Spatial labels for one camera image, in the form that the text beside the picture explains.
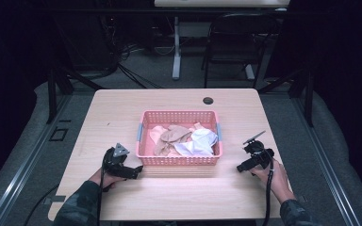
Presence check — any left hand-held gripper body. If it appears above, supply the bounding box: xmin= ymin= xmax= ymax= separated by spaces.
xmin=102 ymin=142 xmax=132 ymax=179

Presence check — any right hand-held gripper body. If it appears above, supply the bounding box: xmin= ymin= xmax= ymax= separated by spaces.
xmin=242 ymin=130 xmax=275 ymax=171

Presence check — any person's left hand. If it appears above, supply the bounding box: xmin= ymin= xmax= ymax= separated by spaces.
xmin=89 ymin=170 xmax=124 ymax=190

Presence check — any person's right hand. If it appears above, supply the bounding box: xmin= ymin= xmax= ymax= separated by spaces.
xmin=250 ymin=158 xmax=297 ymax=204

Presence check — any light pink cloth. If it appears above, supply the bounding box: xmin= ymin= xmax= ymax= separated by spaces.
xmin=149 ymin=125 xmax=169 ymax=146

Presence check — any white cloth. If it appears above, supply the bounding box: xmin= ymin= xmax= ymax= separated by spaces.
xmin=173 ymin=127 xmax=219 ymax=157

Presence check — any beige cloth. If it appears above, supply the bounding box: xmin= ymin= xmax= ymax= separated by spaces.
xmin=154 ymin=123 xmax=193 ymax=156

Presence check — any pink plastic basket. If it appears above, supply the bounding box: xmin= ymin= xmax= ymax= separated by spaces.
xmin=135 ymin=109 xmax=223 ymax=167

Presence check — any short white desk foot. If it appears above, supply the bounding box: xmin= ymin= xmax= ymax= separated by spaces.
xmin=244 ymin=63 xmax=256 ymax=81

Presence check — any black folding chair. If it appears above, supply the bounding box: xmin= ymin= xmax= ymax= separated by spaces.
xmin=200 ymin=12 xmax=281 ymax=89

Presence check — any white desk leg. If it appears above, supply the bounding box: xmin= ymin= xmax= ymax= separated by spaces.
xmin=172 ymin=16 xmax=182 ymax=81

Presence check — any white desk top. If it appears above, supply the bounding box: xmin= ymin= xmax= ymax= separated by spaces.
xmin=154 ymin=0 xmax=292 ymax=8

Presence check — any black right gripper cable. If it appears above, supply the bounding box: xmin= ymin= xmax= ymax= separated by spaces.
xmin=262 ymin=150 xmax=275 ymax=226

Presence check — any black metal frame stand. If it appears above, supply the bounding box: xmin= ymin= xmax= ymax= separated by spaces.
xmin=45 ymin=64 xmax=105 ymax=125
xmin=257 ymin=67 xmax=315 ymax=128

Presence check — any bundle of floor cables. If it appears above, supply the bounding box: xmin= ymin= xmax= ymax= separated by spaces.
xmin=97 ymin=12 xmax=177 ymax=89

